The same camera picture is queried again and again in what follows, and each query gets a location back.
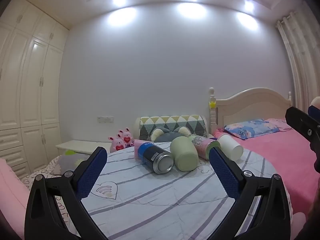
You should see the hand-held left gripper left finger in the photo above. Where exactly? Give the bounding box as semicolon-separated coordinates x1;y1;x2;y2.
24;146;110;240

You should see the pink cloth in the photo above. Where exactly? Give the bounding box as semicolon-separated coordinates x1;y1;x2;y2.
0;158;32;240

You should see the pink bed blanket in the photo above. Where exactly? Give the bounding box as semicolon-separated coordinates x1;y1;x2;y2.
212;127;320;214

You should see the pale green cup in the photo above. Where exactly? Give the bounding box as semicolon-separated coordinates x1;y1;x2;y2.
170;137;199;172

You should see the cream curtain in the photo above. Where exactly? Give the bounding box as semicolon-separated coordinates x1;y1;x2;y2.
276;9;320;122

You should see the blue floral pillow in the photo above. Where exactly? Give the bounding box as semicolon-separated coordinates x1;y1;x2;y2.
223;119;272;140

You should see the white paper cup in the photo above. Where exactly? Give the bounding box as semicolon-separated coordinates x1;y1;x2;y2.
218;133;244;161

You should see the white nightstand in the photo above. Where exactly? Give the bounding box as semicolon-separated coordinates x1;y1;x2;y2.
55;140;113;161

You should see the grey plush toy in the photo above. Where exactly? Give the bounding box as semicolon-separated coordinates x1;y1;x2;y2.
148;127;191;143

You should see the pink pillow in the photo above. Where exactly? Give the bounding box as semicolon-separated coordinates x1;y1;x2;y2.
264;118;293;132

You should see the blue label metal can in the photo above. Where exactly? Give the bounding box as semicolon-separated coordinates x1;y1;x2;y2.
138;141;174;175

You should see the cream wooden bed headboard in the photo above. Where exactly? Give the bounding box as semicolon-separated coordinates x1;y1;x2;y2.
208;87;293;133

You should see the pink floral cup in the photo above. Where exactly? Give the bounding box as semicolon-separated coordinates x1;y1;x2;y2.
192;135;222;161

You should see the triangle pattern cushion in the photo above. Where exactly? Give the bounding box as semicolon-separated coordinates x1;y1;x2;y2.
135;115;208;142

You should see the pink bunny figure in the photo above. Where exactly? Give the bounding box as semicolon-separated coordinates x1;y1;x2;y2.
118;128;135;147
108;136;126;153

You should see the cream wardrobe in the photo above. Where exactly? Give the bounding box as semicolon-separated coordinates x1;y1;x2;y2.
0;0;70;178

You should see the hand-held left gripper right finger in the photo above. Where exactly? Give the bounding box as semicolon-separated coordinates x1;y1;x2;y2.
209;146;292;240

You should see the grey cushion with green patch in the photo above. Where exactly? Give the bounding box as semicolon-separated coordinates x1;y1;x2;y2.
53;149;91;176

